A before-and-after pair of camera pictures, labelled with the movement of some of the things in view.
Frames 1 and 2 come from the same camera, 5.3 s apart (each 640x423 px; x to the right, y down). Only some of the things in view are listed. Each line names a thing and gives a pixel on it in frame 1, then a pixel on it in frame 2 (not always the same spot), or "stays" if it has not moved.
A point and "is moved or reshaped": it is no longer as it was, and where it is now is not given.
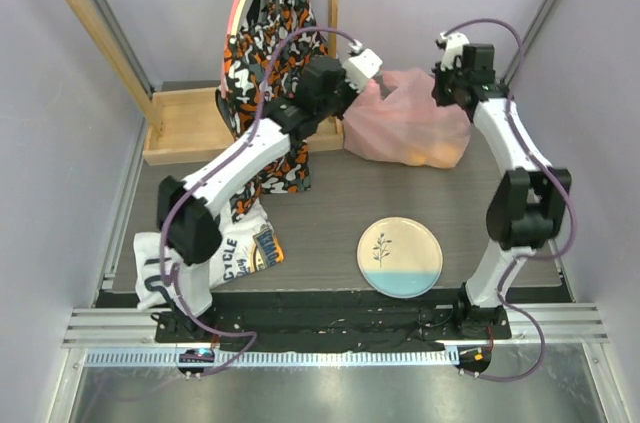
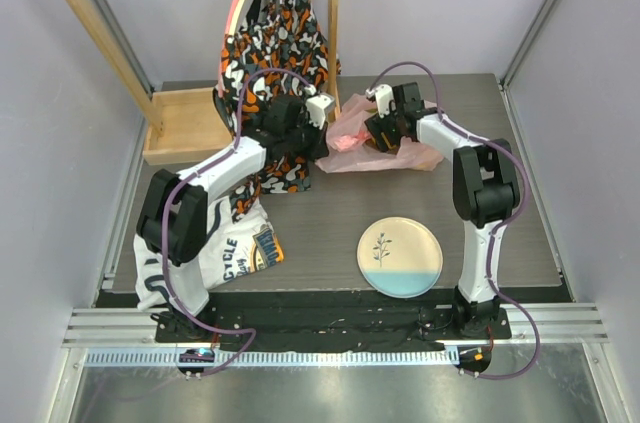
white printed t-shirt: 246,246 stays
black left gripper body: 338,105 → 304,139
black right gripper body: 441,89 → 379,128
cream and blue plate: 400,257 stays
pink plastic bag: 409,126 is moved or reshaped
